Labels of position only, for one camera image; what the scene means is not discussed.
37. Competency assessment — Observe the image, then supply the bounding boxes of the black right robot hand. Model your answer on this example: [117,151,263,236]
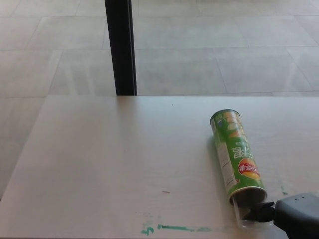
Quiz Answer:
[250,191,319,239]

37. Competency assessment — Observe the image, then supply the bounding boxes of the clear plastic chips tray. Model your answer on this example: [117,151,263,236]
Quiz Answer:
[231,194,274,228]

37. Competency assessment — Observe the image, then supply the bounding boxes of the green chips can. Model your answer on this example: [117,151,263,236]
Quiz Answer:
[209,108,268,205]

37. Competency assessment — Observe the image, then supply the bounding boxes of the black vertical post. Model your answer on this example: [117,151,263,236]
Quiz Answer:
[104,0,138,97]

